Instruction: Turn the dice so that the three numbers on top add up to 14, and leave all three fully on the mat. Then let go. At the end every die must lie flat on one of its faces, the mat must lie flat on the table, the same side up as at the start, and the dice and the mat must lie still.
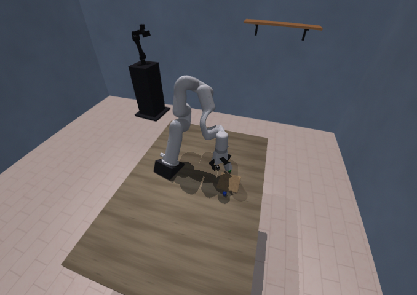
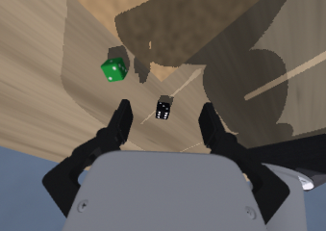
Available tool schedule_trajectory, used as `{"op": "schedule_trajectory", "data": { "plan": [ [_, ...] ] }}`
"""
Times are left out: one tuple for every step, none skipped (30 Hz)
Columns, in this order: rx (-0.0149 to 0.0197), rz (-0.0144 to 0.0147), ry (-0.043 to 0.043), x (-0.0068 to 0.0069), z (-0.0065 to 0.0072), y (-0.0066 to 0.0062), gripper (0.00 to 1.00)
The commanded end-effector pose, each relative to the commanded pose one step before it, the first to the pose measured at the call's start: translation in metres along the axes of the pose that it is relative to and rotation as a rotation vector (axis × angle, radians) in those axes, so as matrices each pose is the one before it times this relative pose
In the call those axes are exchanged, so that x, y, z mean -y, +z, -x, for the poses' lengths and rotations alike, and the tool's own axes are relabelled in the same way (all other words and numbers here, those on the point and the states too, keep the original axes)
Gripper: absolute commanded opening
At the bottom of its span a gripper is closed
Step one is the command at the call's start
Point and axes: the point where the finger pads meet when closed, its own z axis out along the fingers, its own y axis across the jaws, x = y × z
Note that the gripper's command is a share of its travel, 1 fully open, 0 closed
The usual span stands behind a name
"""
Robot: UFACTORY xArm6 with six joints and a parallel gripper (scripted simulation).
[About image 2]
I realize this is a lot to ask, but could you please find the green die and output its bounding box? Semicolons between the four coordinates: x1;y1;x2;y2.
101;57;128;82

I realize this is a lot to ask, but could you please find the tan sandy mat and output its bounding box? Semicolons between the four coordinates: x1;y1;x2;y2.
78;0;259;82

